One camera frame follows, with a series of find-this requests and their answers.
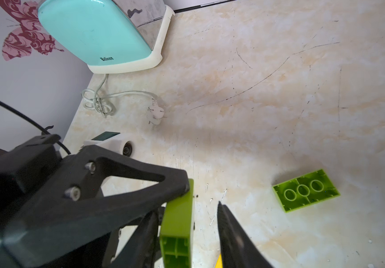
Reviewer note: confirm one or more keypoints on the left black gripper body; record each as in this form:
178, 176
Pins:
23, 170

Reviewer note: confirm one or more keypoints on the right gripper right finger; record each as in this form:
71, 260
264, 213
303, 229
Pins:
236, 248

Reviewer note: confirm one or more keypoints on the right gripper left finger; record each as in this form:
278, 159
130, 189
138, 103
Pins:
140, 250

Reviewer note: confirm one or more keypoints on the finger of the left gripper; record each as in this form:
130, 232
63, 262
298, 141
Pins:
65, 213

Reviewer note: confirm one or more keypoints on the small green lego brick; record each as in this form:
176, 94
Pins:
176, 232

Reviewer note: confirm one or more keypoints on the long green lego brick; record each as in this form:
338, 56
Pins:
305, 190

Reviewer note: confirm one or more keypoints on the yellow lego brick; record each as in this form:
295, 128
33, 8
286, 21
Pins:
219, 262

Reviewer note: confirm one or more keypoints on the mint green toaster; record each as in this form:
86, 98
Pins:
111, 37

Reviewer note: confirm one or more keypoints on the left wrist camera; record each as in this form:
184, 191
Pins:
113, 141

